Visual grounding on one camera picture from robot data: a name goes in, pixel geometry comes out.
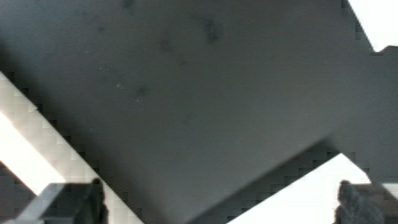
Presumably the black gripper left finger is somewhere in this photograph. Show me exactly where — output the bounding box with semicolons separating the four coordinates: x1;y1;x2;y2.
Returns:
8;179;108;224

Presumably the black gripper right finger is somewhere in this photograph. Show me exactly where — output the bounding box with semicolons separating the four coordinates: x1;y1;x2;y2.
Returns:
333;180;398;224

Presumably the white foam border wall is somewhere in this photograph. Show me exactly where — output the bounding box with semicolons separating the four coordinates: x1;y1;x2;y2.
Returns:
0;73;143;224

